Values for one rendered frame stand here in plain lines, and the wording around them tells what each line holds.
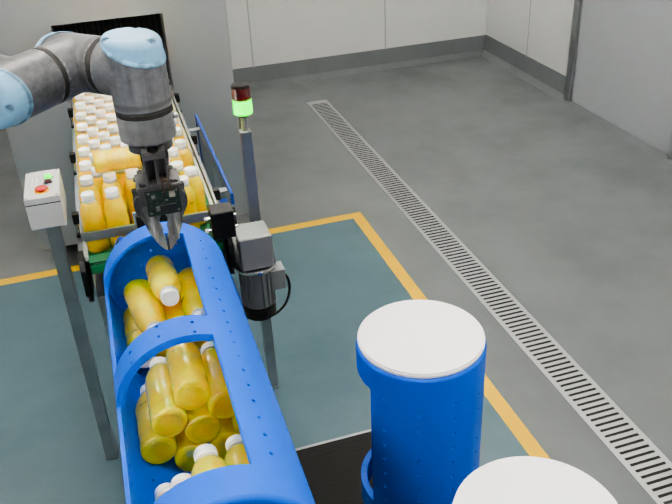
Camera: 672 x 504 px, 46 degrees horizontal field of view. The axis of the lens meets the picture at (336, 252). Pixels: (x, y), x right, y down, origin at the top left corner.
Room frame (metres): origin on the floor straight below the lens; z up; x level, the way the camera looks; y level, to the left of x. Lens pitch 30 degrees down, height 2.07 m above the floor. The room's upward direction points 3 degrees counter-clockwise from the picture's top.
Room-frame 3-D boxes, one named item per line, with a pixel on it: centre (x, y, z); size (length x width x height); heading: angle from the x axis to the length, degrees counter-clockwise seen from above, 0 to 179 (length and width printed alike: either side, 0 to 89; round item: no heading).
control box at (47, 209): (2.14, 0.86, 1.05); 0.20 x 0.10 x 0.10; 16
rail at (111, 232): (2.10, 0.55, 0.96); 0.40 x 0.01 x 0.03; 106
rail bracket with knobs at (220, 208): (2.12, 0.34, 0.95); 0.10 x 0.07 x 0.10; 106
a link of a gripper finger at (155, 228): (1.19, 0.30, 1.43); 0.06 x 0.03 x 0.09; 16
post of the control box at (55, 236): (2.14, 0.86, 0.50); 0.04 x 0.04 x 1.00; 16
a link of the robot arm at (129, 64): (1.20, 0.29, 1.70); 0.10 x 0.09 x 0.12; 62
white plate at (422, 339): (1.39, -0.18, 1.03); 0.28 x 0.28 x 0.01
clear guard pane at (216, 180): (2.71, 0.44, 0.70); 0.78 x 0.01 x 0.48; 16
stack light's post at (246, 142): (2.49, 0.28, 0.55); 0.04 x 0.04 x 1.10; 16
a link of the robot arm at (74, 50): (1.24, 0.40, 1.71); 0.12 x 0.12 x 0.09; 62
